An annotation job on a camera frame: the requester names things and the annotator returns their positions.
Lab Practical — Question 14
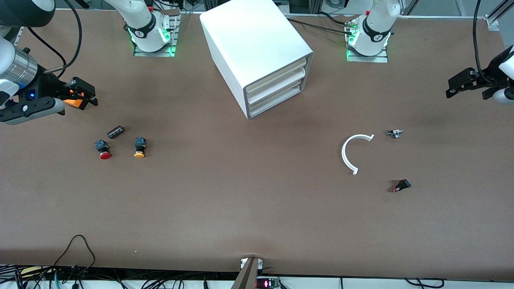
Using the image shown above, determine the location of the brown table mat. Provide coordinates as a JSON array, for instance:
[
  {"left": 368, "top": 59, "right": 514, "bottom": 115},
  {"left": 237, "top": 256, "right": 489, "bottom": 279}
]
[{"left": 0, "top": 8, "right": 514, "bottom": 281}]

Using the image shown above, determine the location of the red push button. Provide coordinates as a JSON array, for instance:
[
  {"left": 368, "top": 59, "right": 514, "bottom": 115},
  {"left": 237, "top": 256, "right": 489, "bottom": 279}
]
[{"left": 94, "top": 139, "right": 112, "bottom": 160}]

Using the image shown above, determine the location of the tangled black cable bundle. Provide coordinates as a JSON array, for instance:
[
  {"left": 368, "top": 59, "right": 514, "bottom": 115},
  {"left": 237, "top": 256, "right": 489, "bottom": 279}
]
[{"left": 0, "top": 263, "right": 241, "bottom": 289}]

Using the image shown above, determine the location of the brown camera mount post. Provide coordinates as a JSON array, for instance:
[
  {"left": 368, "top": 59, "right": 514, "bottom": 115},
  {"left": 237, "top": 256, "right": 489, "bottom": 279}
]
[{"left": 231, "top": 257, "right": 263, "bottom": 289}]

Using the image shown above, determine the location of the short black cable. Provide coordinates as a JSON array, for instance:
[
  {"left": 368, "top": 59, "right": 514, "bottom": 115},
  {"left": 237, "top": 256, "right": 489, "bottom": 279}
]
[{"left": 404, "top": 278, "right": 446, "bottom": 289}]

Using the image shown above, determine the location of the black table cable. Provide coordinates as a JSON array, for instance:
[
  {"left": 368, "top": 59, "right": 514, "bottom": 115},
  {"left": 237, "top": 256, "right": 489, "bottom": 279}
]
[{"left": 287, "top": 11, "right": 356, "bottom": 37}]

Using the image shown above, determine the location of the black looped cable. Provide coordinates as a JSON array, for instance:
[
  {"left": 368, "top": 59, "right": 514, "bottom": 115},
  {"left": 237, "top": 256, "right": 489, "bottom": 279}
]
[{"left": 52, "top": 235, "right": 97, "bottom": 278}]

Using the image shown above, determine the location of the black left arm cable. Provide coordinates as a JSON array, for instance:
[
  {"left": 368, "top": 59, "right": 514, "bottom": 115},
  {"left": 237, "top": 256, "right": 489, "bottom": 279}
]
[{"left": 473, "top": 0, "right": 495, "bottom": 87}]

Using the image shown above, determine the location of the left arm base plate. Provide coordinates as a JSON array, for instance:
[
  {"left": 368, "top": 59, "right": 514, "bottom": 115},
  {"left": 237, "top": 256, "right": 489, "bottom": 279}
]
[{"left": 346, "top": 16, "right": 389, "bottom": 63}]

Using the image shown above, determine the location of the device with red display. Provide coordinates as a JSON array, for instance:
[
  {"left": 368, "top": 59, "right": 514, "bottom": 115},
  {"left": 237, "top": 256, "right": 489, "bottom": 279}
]
[{"left": 256, "top": 277, "right": 281, "bottom": 289}]

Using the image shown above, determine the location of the white curved plastic arc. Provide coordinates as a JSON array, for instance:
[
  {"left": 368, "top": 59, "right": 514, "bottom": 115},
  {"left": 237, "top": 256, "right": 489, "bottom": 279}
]
[{"left": 341, "top": 134, "right": 375, "bottom": 176}]

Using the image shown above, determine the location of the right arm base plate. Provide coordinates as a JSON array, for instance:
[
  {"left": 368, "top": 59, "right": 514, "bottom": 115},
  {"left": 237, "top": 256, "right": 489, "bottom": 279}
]
[{"left": 133, "top": 8, "right": 179, "bottom": 57}]

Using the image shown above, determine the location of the orange box with hole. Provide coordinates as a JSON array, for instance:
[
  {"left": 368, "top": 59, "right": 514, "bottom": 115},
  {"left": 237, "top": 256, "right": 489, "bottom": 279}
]
[{"left": 63, "top": 89, "right": 86, "bottom": 110}]

